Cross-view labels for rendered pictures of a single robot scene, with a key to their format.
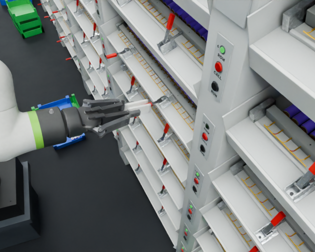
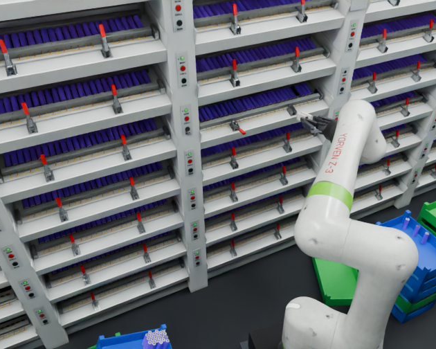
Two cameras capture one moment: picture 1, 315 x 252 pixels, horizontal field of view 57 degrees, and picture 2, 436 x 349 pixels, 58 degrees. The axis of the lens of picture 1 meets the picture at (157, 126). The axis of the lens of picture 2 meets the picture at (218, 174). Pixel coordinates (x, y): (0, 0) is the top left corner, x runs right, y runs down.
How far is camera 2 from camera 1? 168 cm
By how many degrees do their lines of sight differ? 61
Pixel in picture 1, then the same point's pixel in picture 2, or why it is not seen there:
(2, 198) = not seen: hidden behind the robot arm
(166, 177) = (288, 181)
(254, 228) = (369, 93)
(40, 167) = not seen: outside the picture
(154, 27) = (273, 72)
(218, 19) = (350, 15)
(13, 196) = not seen: hidden behind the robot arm
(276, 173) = (375, 52)
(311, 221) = (392, 51)
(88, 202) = (256, 319)
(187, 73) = (318, 65)
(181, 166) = (307, 142)
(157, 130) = (275, 152)
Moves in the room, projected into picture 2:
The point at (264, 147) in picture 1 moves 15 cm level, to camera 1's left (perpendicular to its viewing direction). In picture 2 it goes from (364, 52) to (374, 67)
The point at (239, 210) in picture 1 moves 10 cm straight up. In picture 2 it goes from (362, 95) to (367, 75)
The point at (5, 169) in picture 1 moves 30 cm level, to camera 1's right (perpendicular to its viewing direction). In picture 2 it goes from (273, 335) to (267, 268)
